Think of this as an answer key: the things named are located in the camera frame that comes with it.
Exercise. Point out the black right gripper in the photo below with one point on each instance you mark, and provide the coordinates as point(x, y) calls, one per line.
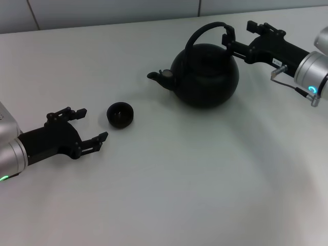
point(276, 52)

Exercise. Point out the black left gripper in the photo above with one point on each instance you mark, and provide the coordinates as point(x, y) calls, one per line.
point(48, 143)

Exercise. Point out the small dark teacup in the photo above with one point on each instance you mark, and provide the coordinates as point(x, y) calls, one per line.
point(120, 118)

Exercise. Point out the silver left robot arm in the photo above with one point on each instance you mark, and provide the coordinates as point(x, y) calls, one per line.
point(10, 153)

